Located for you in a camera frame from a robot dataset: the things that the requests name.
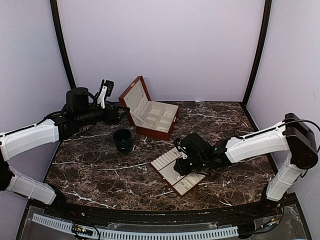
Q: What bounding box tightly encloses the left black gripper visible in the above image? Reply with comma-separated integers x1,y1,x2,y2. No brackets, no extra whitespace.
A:
76,99,130,127

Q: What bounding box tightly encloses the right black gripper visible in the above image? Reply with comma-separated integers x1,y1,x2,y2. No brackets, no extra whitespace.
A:
174,155,208,176

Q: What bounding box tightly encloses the red jewelry tray cream insert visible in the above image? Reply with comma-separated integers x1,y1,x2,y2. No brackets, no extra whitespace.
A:
150,147,206,198

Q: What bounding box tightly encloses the dark green cup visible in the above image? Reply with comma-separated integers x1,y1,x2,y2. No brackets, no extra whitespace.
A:
112,128,134,155

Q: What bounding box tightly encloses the red wooden jewelry box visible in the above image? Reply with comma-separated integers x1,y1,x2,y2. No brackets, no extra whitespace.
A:
118,76,179,141

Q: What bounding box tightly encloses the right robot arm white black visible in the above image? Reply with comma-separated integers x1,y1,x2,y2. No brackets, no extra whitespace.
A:
173,113,320,217

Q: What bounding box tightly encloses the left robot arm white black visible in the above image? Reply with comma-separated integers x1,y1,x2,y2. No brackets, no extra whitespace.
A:
0,85,130,218

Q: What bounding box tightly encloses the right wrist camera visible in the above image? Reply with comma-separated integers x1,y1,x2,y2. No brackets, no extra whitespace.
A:
173,137,186,154

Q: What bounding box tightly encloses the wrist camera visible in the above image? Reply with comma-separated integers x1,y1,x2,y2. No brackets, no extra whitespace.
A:
173,137,186,154
95,79,114,109

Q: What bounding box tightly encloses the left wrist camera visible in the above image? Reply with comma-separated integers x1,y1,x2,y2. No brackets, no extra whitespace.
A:
95,79,114,109

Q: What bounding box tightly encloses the left black frame post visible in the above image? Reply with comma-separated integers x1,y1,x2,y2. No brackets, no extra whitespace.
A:
49,0,82,106

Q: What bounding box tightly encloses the black frame post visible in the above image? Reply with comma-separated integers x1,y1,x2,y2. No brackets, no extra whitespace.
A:
241,0,272,108
49,0,82,106

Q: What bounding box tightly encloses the black front table rail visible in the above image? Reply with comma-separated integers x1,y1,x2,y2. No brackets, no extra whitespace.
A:
29,193,298,226

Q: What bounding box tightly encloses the white slotted cable duct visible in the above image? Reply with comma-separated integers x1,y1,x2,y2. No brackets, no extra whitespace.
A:
31,213,239,240

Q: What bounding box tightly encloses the right black frame post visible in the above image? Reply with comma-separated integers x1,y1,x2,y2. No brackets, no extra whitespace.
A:
241,0,272,108

